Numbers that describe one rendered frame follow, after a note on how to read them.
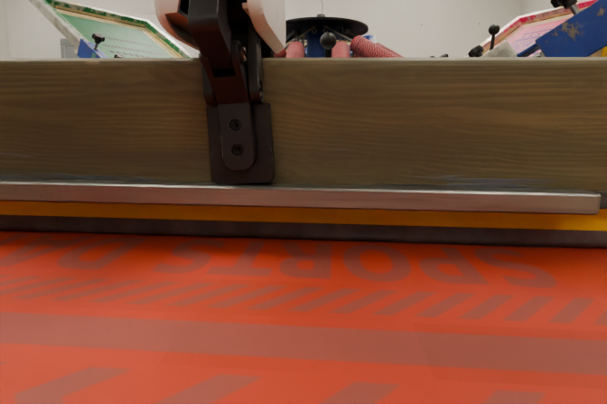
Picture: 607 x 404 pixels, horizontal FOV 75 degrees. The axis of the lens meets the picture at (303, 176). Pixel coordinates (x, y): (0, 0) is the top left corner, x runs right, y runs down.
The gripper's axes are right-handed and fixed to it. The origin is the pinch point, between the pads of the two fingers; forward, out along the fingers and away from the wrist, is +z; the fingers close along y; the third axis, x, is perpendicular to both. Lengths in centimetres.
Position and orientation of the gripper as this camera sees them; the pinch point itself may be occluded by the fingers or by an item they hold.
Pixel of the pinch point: (248, 141)
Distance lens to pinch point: 22.6
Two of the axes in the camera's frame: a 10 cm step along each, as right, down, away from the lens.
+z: 0.6, 9.9, 1.4
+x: 10.0, -0.5, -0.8
